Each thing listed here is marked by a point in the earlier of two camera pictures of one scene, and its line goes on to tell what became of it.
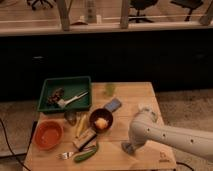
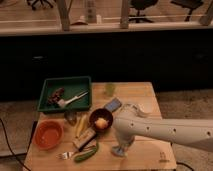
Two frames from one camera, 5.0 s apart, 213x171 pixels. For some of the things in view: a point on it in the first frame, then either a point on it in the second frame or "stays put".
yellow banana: [80, 125] stays put
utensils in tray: [64, 102] stays put
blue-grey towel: [128, 147] to [120, 150]
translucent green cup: [110, 90] stays put
